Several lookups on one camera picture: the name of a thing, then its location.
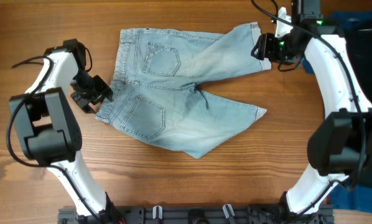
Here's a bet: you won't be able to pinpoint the light blue denim shorts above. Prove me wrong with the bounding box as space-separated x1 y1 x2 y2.
96 22 271 159

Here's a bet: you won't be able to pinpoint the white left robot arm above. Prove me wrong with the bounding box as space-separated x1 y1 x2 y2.
6 39 126 223

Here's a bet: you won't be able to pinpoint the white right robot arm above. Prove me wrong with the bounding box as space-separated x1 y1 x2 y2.
251 1 372 223

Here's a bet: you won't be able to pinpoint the blue folded shirt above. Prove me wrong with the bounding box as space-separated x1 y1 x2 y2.
300 10 372 215

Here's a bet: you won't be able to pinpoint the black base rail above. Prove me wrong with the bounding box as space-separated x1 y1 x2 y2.
57 204 335 224

